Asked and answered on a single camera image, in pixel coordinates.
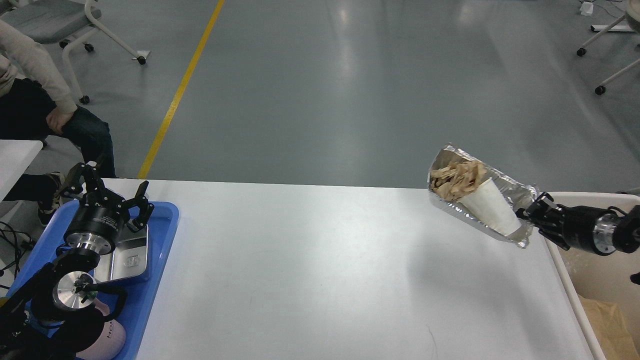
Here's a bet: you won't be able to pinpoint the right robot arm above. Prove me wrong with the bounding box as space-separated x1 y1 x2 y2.
515 192 640 256

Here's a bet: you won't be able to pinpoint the grey office chair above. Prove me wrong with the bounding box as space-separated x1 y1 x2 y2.
1 0 149 105

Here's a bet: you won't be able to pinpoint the white paper cup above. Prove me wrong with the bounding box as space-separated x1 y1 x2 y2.
458 178 521 236

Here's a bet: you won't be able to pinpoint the person in beige sweater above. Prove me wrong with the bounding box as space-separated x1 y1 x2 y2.
0 20 118 226

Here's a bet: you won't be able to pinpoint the white side table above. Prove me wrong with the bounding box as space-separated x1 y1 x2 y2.
0 139 43 199

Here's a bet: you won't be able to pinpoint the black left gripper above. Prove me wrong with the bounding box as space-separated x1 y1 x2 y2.
60 162 155 256

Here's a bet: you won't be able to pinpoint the aluminium foil tray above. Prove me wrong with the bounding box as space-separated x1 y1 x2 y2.
426 143 540 249

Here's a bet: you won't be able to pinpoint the blue plastic tray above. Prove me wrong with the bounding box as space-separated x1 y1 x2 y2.
7 200 179 360

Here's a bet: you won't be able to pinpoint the white chair base right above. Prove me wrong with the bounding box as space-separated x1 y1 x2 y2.
575 0 640 96

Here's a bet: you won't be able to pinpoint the pink mug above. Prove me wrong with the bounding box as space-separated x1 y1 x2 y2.
75 299 126 360

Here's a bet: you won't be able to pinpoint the brown paper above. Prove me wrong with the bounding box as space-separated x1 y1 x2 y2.
429 161 487 202
578 295 640 360

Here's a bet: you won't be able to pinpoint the black cables at left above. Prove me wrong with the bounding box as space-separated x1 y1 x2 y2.
0 222 32 291

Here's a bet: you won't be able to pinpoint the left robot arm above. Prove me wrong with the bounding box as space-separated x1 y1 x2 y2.
1 162 155 360

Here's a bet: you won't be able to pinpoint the stainless steel rectangular dish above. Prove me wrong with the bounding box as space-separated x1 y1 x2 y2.
93 226 151 286

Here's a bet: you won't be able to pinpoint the brown paper in bin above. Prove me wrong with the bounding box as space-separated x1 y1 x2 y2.
578 295 640 360

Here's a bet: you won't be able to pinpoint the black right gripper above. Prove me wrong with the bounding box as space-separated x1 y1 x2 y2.
515 193 621 256

